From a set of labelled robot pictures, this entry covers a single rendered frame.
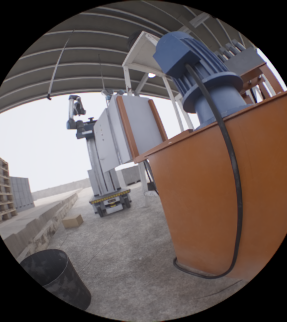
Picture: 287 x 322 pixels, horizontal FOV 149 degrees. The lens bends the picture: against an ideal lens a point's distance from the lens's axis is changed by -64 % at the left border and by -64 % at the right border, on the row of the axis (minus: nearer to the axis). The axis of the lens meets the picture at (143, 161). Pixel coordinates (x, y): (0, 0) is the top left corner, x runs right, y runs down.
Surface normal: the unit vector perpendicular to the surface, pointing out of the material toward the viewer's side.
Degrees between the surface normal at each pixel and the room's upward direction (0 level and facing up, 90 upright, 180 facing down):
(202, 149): 90
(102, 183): 90
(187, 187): 90
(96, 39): 172
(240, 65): 90
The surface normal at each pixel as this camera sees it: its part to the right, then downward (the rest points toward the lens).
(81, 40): 0.36, 0.91
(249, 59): -0.82, 0.21
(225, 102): -0.60, 0.00
